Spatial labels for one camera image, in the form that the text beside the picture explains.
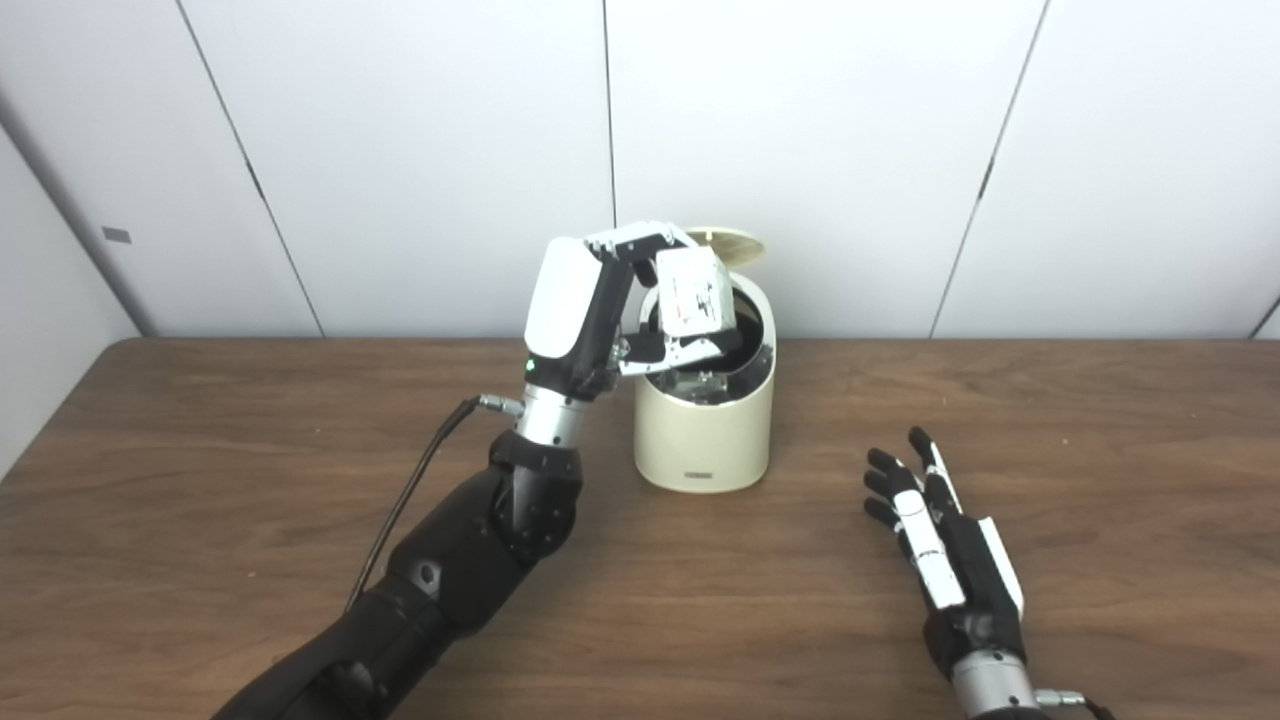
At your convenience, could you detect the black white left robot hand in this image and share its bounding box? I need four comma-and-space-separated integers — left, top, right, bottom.
523, 221, 746, 401

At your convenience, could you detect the white green milk carton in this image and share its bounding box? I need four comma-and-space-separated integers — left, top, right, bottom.
655, 246, 739, 338

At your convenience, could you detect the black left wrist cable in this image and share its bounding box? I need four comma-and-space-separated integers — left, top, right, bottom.
343, 394, 526, 613

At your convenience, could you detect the cream-colored bin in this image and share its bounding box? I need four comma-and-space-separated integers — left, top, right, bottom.
632, 270, 778, 494

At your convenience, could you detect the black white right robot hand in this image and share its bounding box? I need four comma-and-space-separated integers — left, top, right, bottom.
862, 427, 1028, 681

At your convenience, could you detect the cream round bin lid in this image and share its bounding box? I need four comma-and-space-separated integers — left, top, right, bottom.
685, 228, 767, 269

